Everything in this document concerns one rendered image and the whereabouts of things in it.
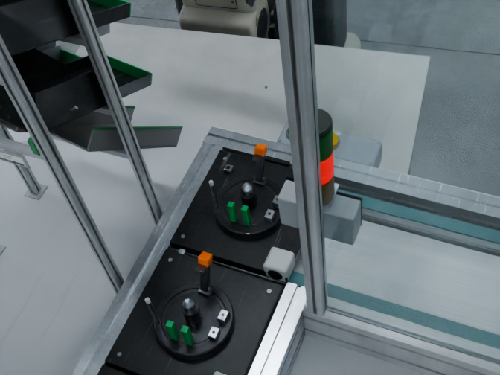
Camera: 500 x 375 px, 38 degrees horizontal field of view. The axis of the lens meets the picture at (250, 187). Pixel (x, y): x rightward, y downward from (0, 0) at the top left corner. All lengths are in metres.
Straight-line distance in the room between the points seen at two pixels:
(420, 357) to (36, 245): 0.82
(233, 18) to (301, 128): 1.20
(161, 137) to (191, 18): 0.70
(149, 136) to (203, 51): 0.52
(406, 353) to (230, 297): 0.32
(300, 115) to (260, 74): 0.95
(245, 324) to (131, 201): 0.46
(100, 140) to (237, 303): 0.38
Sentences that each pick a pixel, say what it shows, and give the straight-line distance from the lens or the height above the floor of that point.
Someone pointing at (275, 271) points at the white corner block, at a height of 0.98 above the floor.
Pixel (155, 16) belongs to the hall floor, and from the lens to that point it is 3.42.
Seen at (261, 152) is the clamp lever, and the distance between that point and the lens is 1.36.
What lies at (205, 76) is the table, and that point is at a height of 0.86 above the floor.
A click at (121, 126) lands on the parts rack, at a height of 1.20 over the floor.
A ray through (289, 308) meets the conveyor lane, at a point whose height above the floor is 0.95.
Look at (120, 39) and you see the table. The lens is 1.99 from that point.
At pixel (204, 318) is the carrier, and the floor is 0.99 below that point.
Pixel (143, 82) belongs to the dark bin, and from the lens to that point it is 1.34.
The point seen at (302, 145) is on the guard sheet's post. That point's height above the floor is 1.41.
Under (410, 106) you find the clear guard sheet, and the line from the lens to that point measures 0.82.
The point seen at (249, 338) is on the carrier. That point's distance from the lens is 1.27.
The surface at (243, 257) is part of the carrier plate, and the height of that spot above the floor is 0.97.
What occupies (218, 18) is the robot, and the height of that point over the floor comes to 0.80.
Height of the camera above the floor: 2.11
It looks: 53 degrees down
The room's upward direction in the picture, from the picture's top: 11 degrees counter-clockwise
